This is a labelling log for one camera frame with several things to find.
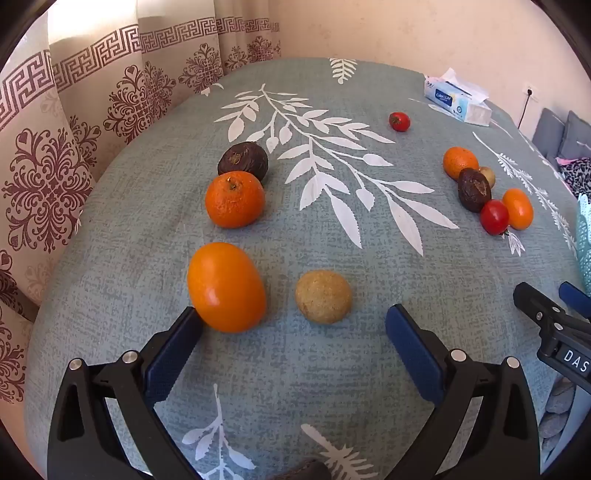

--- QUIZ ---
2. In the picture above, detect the leopard print cloth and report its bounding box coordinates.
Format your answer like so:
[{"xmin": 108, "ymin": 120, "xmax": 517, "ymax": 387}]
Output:
[{"xmin": 556, "ymin": 157, "xmax": 591, "ymax": 195}]

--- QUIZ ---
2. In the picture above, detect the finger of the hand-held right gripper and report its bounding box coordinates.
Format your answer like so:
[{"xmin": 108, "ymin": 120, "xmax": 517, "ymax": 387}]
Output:
[
  {"xmin": 513, "ymin": 282, "xmax": 574, "ymax": 343},
  {"xmin": 558, "ymin": 281, "xmax": 591, "ymax": 320}
]

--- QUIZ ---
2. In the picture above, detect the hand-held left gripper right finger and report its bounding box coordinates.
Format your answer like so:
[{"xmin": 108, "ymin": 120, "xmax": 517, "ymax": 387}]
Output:
[{"xmin": 385, "ymin": 303, "xmax": 542, "ymax": 480}]

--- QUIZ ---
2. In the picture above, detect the tissue box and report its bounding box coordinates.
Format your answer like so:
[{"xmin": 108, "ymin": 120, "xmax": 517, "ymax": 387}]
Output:
[{"xmin": 424, "ymin": 68, "xmax": 494, "ymax": 126}]

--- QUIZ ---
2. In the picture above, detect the orange persimmon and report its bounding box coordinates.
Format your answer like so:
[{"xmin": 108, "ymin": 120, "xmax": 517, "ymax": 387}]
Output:
[
  {"xmin": 187, "ymin": 242, "xmax": 267, "ymax": 334},
  {"xmin": 502, "ymin": 188, "xmax": 535, "ymax": 230}
]

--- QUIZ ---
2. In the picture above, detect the dark wrinkled passion fruit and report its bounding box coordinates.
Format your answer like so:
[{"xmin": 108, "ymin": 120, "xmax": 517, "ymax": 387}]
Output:
[
  {"xmin": 458, "ymin": 168, "xmax": 493, "ymax": 213},
  {"xmin": 217, "ymin": 142, "xmax": 269, "ymax": 183}
]

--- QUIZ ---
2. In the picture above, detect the leaf print teal tablecloth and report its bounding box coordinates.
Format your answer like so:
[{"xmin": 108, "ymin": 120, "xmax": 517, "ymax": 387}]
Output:
[{"xmin": 23, "ymin": 58, "xmax": 591, "ymax": 480}]

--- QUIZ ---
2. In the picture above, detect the light blue lace basket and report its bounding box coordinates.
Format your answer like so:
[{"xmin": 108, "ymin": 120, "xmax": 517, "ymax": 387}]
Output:
[{"xmin": 575, "ymin": 194, "xmax": 591, "ymax": 296}]

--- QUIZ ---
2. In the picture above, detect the grey pebble pattern cushion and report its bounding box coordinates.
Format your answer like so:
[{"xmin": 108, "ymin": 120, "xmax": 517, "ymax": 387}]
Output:
[{"xmin": 538, "ymin": 374, "xmax": 578, "ymax": 457}]

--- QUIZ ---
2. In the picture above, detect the beige patterned curtain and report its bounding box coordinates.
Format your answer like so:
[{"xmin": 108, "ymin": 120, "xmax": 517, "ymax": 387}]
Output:
[{"xmin": 0, "ymin": 0, "xmax": 282, "ymax": 416}]

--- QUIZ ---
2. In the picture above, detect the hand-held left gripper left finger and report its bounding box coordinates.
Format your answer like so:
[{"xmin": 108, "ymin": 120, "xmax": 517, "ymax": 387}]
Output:
[{"xmin": 47, "ymin": 305, "xmax": 205, "ymax": 480}]

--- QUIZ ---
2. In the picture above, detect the orange mandarin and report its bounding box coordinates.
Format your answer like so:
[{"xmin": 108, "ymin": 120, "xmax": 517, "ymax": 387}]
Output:
[
  {"xmin": 205, "ymin": 171, "xmax": 267, "ymax": 230},
  {"xmin": 443, "ymin": 147, "xmax": 480, "ymax": 180}
]

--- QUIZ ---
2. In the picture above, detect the tan round potato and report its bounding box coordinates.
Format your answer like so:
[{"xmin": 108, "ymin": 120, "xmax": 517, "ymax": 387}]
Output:
[{"xmin": 295, "ymin": 270, "xmax": 352, "ymax": 323}]

